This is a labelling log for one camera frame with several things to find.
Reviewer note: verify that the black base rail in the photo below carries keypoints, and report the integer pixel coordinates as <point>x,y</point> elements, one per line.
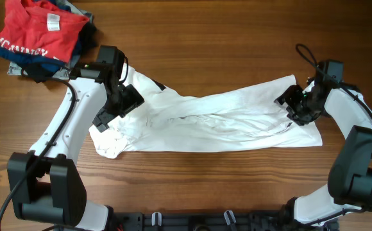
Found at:
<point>261,220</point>

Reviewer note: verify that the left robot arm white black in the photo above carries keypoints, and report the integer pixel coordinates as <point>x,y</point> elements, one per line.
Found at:
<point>45,185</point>

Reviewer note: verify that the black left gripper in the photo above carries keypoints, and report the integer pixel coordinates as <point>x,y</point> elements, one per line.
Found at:
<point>118,107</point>

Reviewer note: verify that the navy blue folded garment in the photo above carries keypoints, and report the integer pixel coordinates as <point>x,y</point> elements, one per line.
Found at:
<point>41,61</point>

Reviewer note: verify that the grey printed folded garment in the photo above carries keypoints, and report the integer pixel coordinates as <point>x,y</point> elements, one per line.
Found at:
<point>84,44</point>

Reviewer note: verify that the white rail clip left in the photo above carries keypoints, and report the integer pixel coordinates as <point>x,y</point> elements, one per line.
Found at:
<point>156,219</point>

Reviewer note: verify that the white t-shirt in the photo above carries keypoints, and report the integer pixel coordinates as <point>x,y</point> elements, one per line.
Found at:
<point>239,120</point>

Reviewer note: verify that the red folded t-shirt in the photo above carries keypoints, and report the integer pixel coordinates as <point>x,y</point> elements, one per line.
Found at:
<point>35,35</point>

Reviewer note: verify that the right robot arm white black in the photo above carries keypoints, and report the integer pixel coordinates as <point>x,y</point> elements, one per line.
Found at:
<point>349,186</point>

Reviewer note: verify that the black folded garment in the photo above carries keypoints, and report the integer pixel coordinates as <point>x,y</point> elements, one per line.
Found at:
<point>19,69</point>

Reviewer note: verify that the white rail clip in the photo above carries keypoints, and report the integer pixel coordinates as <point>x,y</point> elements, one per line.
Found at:
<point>156,219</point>
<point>229,217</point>

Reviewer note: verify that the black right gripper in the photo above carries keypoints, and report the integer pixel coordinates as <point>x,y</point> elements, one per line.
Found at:
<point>292,104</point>

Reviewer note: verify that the white rail clip right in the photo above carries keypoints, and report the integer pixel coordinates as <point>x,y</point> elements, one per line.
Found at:
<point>229,217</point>

